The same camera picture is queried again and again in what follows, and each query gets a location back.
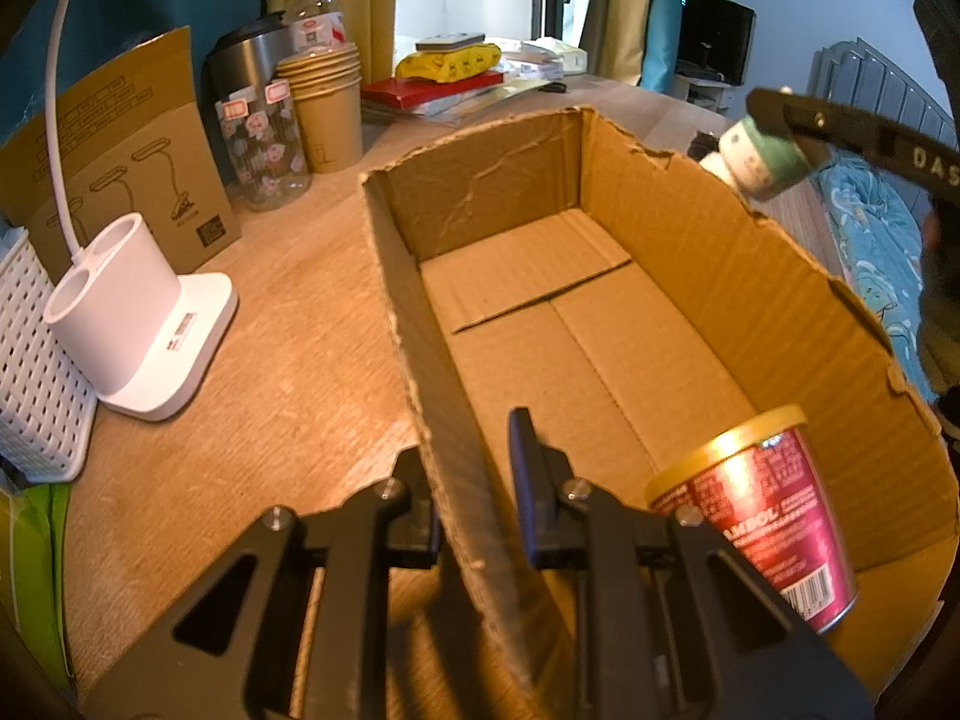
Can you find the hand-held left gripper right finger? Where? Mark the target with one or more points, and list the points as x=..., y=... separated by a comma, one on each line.
x=521, y=480

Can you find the yellow wipes packet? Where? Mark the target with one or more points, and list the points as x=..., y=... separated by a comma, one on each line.
x=450, y=64

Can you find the narrow teal curtain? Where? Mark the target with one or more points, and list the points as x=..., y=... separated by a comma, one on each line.
x=664, y=15

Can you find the white monitor stand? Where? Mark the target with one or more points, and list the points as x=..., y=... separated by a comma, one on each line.
x=701, y=94

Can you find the red book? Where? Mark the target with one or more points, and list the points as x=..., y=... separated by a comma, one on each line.
x=420, y=91

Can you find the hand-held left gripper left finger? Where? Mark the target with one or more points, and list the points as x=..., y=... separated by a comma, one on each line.
x=416, y=514

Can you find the person's right hand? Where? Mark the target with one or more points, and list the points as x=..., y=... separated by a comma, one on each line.
x=943, y=330

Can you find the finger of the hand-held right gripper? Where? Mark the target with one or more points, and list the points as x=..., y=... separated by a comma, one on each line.
x=946, y=67
x=862, y=135

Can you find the floral printed glass jar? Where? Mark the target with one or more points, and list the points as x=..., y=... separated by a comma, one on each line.
x=262, y=150

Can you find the clear plastic water bottle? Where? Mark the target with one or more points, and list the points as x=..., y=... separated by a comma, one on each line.
x=311, y=7

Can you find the stack of brown paper cups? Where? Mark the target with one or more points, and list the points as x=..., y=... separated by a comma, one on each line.
x=326, y=127

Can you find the green bag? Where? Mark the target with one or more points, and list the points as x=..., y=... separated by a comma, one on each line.
x=30, y=577

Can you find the white pill bottle green label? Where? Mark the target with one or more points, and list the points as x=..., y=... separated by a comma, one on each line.
x=757, y=161

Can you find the white desk lamp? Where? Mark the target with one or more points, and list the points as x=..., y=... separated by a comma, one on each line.
x=127, y=300

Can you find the white plastic woven basket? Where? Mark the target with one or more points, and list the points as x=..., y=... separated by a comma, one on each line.
x=37, y=375

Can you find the cardboard box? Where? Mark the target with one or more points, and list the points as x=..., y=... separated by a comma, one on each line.
x=600, y=330

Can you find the white tissue box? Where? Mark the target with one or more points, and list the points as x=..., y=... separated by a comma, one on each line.
x=559, y=56

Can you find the red can with gold lid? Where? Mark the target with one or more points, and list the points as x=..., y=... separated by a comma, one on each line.
x=772, y=510

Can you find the grey flat device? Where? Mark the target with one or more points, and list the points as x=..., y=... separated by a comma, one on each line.
x=450, y=40

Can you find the black monitor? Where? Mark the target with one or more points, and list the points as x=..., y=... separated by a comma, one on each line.
x=716, y=30

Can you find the olive curtain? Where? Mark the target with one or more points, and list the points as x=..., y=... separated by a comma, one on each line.
x=615, y=7

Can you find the grey headboard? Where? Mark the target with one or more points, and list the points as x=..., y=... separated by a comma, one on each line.
x=870, y=82

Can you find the printed cardboard lamp packaging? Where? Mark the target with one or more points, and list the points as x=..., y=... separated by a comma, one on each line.
x=150, y=135

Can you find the pile of papers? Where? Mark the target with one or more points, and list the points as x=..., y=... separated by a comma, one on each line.
x=480, y=101

